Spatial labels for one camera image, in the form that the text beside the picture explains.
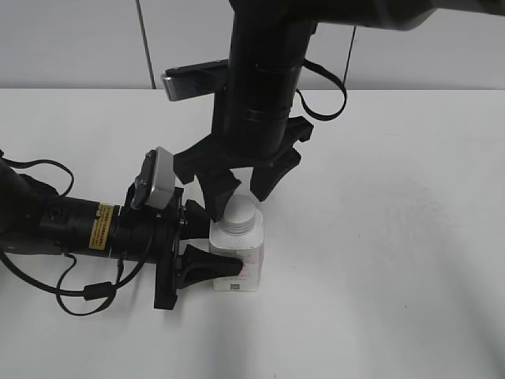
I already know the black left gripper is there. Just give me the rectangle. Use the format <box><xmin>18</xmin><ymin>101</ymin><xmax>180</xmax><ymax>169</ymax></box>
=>
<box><xmin>111</xmin><ymin>186</ymin><xmax>243</xmax><ymax>310</ymax></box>

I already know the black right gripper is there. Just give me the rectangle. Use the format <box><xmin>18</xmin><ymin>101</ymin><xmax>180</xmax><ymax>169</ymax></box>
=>
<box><xmin>174</xmin><ymin>94</ymin><xmax>313</xmax><ymax>223</ymax></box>

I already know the white bottle cap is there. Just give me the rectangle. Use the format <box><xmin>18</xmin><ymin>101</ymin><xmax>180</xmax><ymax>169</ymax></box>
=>
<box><xmin>221</xmin><ymin>195</ymin><xmax>256</xmax><ymax>235</ymax></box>

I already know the white meinianda yogurt bottle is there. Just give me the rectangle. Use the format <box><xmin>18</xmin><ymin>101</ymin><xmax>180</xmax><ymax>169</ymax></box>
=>
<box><xmin>208</xmin><ymin>207</ymin><xmax>264</xmax><ymax>291</ymax></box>

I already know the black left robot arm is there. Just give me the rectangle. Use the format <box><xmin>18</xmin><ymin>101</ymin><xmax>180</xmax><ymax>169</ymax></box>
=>
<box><xmin>1</xmin><ymin>148</ymin><xmax>243</xmax><ymax>310</ymax></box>

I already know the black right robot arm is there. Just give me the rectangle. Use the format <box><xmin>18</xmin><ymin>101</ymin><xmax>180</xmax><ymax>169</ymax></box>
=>
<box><xmin>163</xmin><ymin>1</ymin><xmax>504</xmax><ymax>221</ymax></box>

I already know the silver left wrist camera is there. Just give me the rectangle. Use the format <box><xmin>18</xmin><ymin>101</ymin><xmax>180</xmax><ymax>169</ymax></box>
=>
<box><xmin>130</xmin><ymin>146</ymin><xmax>175</xmax><ymax>209</ymax></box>

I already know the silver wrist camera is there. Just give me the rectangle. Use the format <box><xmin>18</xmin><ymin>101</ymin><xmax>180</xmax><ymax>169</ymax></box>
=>
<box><xmin>161</xmin><ymin>59</ymin><xmax>228</xmax><ymax>102</ymax></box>
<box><xmin>130</xmin><ymin>146</ymin><xmax>175</xmax><ymax>209</ymax></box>

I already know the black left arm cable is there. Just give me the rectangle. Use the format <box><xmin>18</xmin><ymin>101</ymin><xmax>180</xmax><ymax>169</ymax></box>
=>
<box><xmin>0</xmin><ymin>158</ymin><xmax>155</xmax><ymax>316</ymax></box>

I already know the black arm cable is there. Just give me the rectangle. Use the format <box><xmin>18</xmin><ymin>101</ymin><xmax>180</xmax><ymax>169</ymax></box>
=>
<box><xmin>0</xmin><ymin>158</ymin><xmax>155</xmax><ymax>316</ymax></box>
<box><xmin>295</xmin><ymin>58</ymin><xmax>348</xmax><ymax>122</ymax></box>

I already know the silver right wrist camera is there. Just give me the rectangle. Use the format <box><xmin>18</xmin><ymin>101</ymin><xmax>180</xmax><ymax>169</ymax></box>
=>
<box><xmin>161</xmin><ymin>59</ymin><xmax>228</xmax><ymax>102</ymax></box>

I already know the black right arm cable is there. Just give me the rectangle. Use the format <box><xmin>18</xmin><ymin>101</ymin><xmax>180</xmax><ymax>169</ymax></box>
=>
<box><xmin>295</xmin><ymin>58</ymin><xmax>348</xmax><ymax>122</ymax></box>

